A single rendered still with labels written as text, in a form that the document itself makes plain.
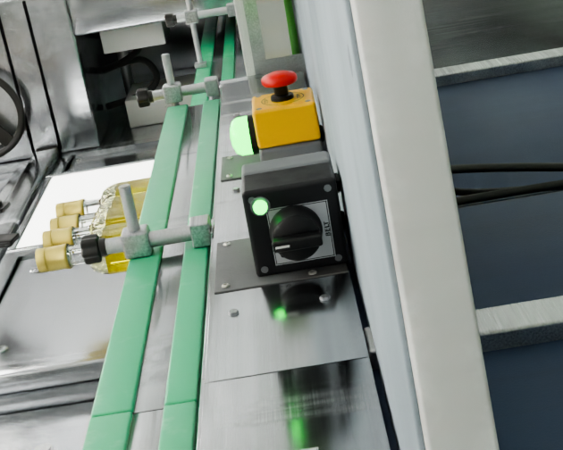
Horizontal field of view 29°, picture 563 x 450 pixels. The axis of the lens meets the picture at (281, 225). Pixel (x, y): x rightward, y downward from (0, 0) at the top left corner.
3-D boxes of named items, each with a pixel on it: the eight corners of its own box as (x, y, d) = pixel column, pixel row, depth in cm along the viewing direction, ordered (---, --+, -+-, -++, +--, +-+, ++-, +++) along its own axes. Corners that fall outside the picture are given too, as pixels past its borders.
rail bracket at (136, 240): (217, 233, 109) (88, 254, 109) (204, 165, 106) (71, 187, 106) (216, 248, 105) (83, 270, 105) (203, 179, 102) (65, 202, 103)
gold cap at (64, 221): (85, 230, 162) (56, 236, 162) (79, 209, 160) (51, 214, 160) (82, 240, 158) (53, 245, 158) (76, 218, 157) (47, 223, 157)
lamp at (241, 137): (259, 146, 124) (234, 151, 124) (253, 109, 122) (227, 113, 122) (260, 158, 119) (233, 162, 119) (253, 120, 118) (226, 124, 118)
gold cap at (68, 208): (89, 216, 167) (62, 220, 167) (85, 195, 165) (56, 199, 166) (87, 224, 163) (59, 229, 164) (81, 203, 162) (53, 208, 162)
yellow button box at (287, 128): (323, 143, 125) (261, 153, 125) (315, 80, 122) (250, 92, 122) (328, 161, 118) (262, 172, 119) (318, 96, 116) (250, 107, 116)
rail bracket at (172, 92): (231, 149, 168) (152, 162, 168) (211, 44, 162) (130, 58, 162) (231, 154, 165) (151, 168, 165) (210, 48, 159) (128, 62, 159)
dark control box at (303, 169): (345, 229, 99) (256, 244, 100) (332, 148, 96) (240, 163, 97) (354, 264, 92) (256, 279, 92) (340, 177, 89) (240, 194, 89)
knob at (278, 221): (325, 249, 91) (329, 265, 88) (273, 258, 91) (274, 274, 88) (317, 200, 90) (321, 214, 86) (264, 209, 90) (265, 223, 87)
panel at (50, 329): (205, 161, 228) (49, 187, 229) (203, 148, 227) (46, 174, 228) (185, 366, 145) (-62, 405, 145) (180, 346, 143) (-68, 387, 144)
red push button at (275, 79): (264, 100, 121) (259, 71, 120) (299, 95, 121) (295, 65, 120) (265, 110, 118) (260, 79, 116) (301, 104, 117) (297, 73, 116)
